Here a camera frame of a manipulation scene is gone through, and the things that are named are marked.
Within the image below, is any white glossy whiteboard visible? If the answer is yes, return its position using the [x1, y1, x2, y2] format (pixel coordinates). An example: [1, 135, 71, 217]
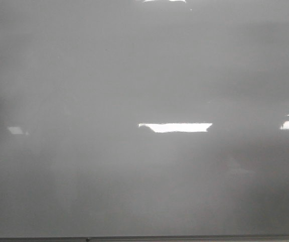
[0, 1, 289, 237]

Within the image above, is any grey aluminium whiteboard frame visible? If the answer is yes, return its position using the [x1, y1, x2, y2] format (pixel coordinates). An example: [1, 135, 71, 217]
[0, 234, 289, 241]

